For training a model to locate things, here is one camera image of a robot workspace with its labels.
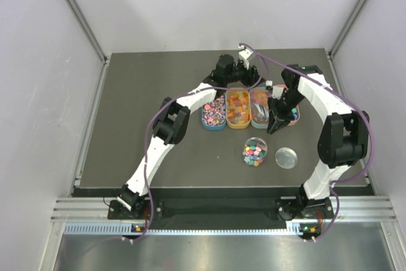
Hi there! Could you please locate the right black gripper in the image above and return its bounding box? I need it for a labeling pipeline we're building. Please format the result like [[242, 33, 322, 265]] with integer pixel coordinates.
[[268, 90, 306, 135]]

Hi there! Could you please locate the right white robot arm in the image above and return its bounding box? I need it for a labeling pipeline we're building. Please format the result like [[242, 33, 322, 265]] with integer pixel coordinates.
[[267, 65, 369, 220]]

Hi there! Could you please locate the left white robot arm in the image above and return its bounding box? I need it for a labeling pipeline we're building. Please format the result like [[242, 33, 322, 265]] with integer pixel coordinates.
[[117, 48, 261, 218]]

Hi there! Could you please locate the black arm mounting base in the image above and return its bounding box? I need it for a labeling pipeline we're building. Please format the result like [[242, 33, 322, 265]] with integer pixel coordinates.
[[107, 196, 333, 221]]

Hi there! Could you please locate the pink tray of star candies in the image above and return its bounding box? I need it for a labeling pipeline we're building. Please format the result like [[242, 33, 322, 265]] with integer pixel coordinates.
[[273, 84, 300, 126]]

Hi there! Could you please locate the yellow tray of popsicle candies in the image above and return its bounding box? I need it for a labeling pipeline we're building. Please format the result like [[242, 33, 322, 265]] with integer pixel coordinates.
[[225, 88, 252, 129]]

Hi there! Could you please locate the light blue tray of gummies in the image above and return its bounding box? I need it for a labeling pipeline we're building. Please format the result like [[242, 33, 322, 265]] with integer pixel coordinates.
[[249, 87, 269, 129]]

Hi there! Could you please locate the clear plastic jar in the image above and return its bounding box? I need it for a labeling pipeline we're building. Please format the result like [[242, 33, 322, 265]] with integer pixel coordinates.
[[242, 137, 268, 167]]

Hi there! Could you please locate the clear round jar lid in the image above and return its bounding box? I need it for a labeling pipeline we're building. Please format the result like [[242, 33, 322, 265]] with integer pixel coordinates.
[[275, 147, 298, 169]]

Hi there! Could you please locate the blue tray of lollipops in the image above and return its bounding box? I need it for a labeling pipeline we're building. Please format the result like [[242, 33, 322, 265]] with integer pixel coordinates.
[[201, 96, 226, 131]]

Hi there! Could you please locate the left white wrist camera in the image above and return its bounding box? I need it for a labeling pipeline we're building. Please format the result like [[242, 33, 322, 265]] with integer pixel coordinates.
[[239, 46, 254, 70]]

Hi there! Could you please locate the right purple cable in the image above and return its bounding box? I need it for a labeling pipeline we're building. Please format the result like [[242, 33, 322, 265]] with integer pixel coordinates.
[[253, 50, 376, 242]]

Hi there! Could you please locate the grey slotted cable duct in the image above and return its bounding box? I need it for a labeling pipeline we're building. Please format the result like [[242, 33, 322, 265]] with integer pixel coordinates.
[[63, 222, 321, 236]]

